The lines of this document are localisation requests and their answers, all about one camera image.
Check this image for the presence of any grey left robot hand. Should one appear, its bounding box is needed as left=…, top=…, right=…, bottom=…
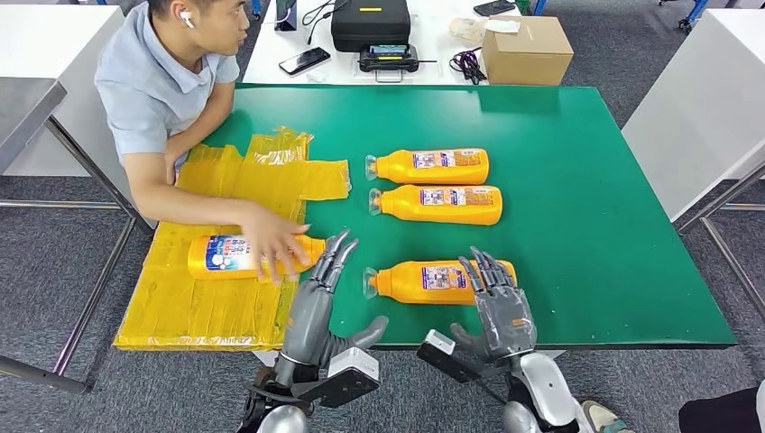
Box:
left=279, top=229, right=390, bottom=369

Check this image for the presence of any person's right hand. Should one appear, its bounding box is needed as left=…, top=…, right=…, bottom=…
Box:
left=238, top=203, right=312, bottom=285

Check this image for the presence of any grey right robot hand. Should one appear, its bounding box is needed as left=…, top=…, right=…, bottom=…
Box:
left=449, top=245, right=538, bottom=364

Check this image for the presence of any orange detergent bottle clear cap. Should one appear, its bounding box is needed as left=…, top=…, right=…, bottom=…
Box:
left=187, top=234, right=328, bottom=282
left=367, top=184, right=504, bottom=226
left=362, top=259, right=519, bottom=307
left=364, top=147, right=491, bottom=186

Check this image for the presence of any yellow plastic-wrapped board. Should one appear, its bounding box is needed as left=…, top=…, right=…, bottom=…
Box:
left=112, top=125, right=353, bottom=353

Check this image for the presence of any black smartphone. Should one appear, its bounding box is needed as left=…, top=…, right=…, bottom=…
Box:
left=277, top=46, right=332, bottom=77
left=473, top=0, right=518, bottom=17

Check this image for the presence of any person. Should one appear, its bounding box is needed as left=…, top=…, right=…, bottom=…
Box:
left=579, top=379, right=765, bottom=433
left=94, top=0, right=312, bottom=285

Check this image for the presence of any black remote controller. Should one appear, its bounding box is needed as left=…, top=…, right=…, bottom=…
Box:
left=357, top=42, right=438, bottom=83

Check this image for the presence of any black phone on stand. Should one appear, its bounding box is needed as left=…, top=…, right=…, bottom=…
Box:
left=273, top=0, right=299, bottom=32

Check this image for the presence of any black equipment case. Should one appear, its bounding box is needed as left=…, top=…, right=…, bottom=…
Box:
left=330, top=0, right=412, bottom=52

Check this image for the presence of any brown cardboard box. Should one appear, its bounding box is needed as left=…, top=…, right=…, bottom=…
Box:
left=481, top=14, right=576, bottom=86

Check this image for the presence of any grey metal table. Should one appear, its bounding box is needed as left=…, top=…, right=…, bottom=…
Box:
left=0, top=76, right=140, bottom=396

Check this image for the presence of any clear plastic bag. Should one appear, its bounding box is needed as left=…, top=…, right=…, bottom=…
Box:
left=447, top=15, right=488, bottom=46

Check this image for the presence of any white table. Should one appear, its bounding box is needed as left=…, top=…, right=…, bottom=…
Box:
left=621, top=6, right=765, bottom=324
left=0, top=3, right=160, bottom=231

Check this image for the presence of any blue cart leg with caster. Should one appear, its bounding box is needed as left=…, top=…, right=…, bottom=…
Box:
left=659, top=0, right=713, bottom=31

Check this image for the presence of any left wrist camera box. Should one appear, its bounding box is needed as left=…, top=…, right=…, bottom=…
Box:
left=297, top=346, right=382, bottom=410

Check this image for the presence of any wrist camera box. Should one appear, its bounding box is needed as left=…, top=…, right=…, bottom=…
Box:
left=416, top=328, right=509, bottom=387
left=297, top=346, right=382, bottom=410

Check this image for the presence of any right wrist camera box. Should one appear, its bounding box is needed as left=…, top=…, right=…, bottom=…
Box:
left=416, top=328, right=509, bottom=387

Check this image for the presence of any black charging cable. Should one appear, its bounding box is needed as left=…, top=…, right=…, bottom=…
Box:
left=300, top=0, right=354, bottom=46

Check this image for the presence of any black cable bundle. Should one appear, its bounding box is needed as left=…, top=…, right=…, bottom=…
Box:
left=449, top=47, right=488, bottom=85

